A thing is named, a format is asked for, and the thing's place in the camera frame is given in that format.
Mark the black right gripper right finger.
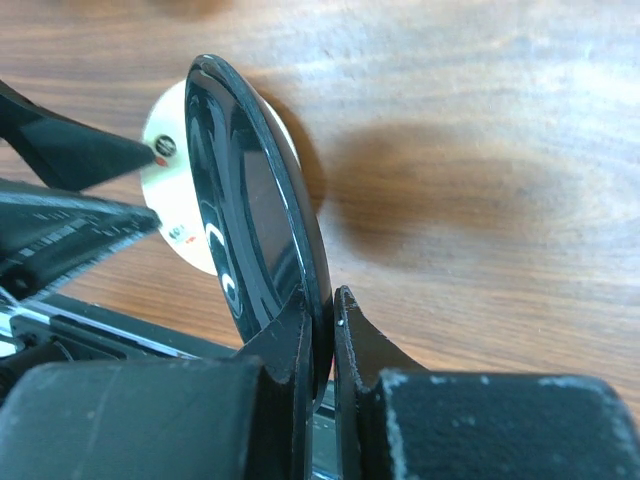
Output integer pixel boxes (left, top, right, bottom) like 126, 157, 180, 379
334, 287, 639, 479

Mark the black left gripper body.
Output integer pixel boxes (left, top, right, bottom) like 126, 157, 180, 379
1, 290, 235, 399

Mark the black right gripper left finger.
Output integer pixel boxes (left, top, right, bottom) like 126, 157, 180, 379
1, 293, 313, 479

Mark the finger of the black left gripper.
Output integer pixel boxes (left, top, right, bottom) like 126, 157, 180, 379
1, 83, 156, 192
1, 179, 161, 300

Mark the black glossy plate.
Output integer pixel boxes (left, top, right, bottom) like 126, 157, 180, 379
184, 54, 333, 404

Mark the cream plate with calligraphy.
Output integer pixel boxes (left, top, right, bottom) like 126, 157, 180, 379
140, 80, 217, 276

